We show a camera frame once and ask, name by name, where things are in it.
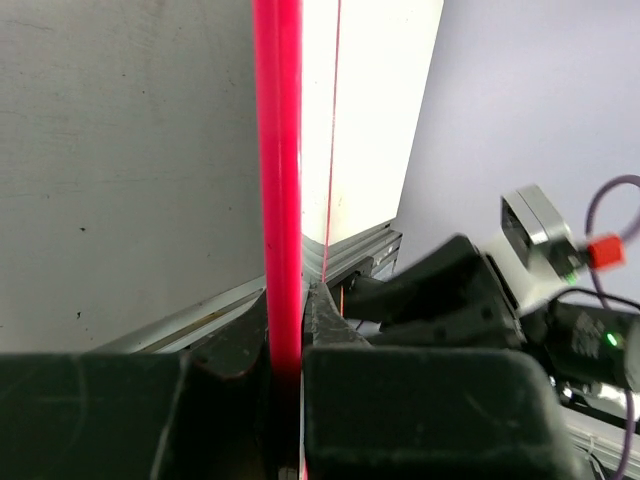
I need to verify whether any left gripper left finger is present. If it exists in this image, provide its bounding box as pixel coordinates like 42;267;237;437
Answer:
1;298;276;479

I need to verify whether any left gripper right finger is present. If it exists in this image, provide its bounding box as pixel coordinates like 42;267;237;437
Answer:
303;283;585;479

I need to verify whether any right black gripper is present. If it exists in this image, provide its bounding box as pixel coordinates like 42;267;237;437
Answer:
344;235;639;393

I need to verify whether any pink framed whiteboard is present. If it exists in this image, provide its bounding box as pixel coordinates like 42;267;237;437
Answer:
0;0;344;480

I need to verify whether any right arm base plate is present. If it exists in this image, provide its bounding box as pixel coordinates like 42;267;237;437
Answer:
327;256;374;294

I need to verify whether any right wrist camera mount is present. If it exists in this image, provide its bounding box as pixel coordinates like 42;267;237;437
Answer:
484;183;629;316

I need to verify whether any aluminium frame rail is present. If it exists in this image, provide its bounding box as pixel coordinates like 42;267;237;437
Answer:
89;222;640;480

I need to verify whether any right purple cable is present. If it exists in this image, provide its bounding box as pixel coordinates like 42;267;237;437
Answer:
584;174;640;480

